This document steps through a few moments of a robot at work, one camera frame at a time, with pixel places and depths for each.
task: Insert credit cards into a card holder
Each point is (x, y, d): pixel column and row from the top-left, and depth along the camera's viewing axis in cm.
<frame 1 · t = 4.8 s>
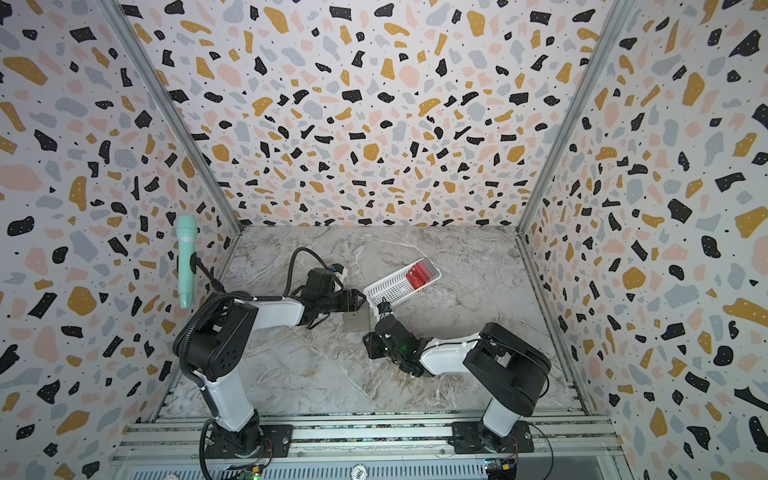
left hand: (364, 297, 97), fingers open
right hand: (369, 339, 88), fingers open
white plastic mesh basket: (403, 283, 108), on the table
stack of red cards: (419, 274, 105), point 4 cm above the table
black microphone stand: (216, 284, 90), point 14 cm above the table

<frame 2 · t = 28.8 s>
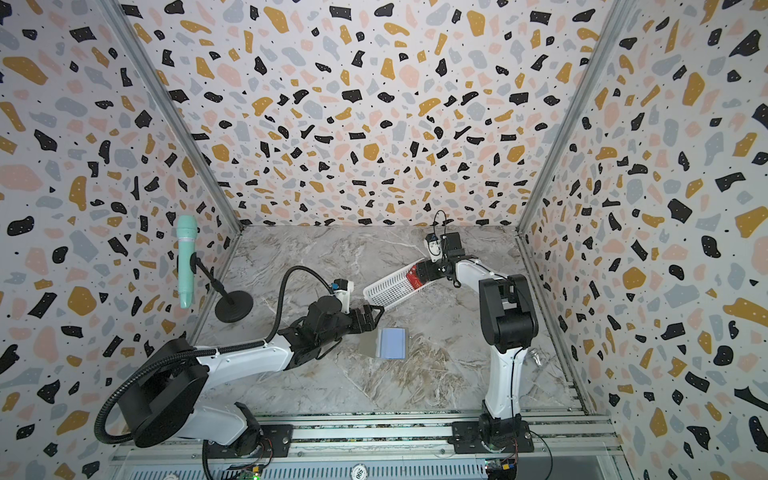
left hand: (381, 310, 83), fingers open
right hand: (434, 266, 104), fingers open
the named things where they were.

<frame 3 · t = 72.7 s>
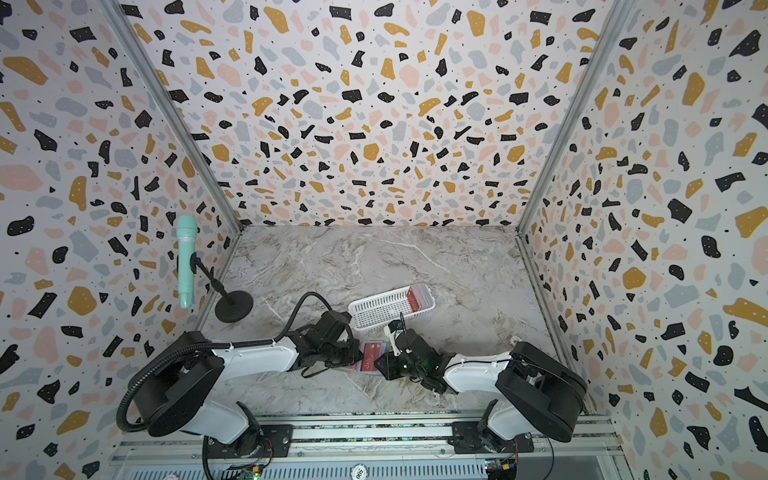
left hand: (373, 356, 86), fingers closed
right hand: (379, 365, 83), fingers closed
white plastic mesh basket: (375, 312, 99), on the table
stack of red cards: (419, 298, 97), point 6 cm above the table
the other named things where they were.

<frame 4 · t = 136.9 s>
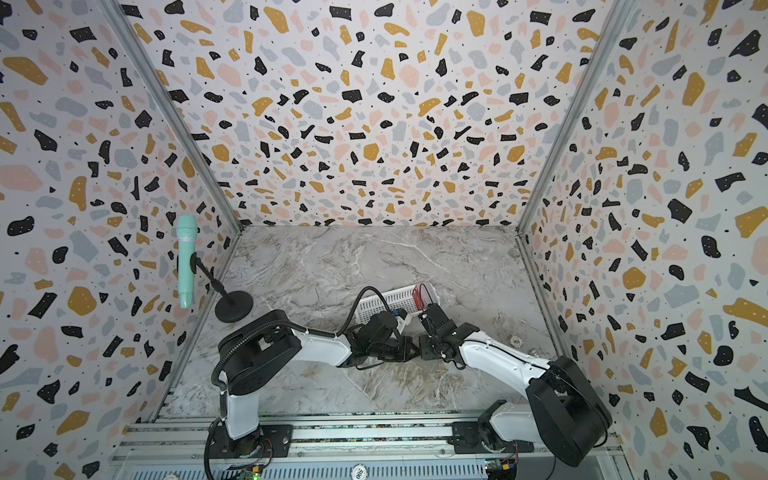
left hand: (430, 355, 85), fingers closed
right hand: (431, 347, 88), fingers closed
